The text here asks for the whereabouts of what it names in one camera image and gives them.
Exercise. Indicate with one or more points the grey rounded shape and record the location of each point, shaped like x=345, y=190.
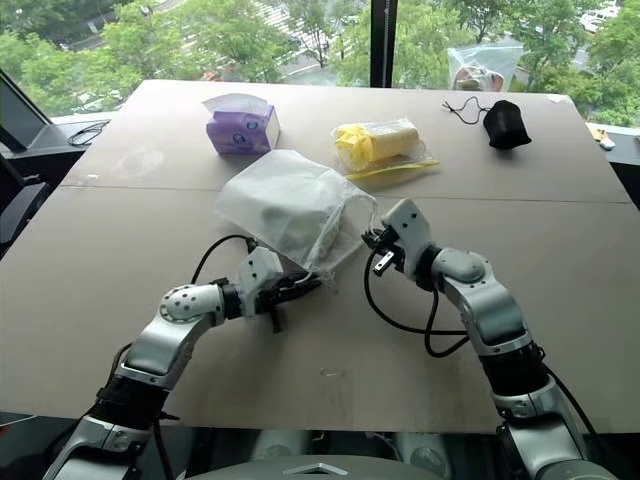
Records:
x=422, y=449
x=280, y=444

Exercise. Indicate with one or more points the dark window frame post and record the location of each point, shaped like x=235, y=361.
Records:
x=383, y=42

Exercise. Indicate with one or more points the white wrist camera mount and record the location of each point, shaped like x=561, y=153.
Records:
x=410, y=230
x=257, y=277

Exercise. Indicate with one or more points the small white and tan object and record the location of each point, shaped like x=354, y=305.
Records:
x=604, y=139

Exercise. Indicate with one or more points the black slanted window frame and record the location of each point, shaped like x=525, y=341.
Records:
x=22, y=107

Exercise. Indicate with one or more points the clear plastic bag with items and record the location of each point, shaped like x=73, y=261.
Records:
x=480, y=67

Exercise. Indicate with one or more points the purple tissue box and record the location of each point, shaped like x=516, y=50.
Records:
x=242, y=127

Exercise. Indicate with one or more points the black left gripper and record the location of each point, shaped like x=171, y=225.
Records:
x=274, y=302

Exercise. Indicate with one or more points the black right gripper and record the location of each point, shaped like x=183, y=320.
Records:
x=391, y=252

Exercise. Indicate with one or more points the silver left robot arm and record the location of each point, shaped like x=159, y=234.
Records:
x=160, y=345

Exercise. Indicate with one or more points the clear plastic zip bag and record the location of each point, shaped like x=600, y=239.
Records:
x=385, y=150

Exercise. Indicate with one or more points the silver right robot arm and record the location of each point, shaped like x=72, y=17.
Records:
x=495, y=310

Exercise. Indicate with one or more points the grey robot torso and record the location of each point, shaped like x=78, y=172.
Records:
x=320, y=469

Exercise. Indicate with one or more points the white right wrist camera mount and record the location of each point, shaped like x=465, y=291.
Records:
x=410, y=230

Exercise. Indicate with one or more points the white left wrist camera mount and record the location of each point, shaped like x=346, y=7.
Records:
x=257, y=277

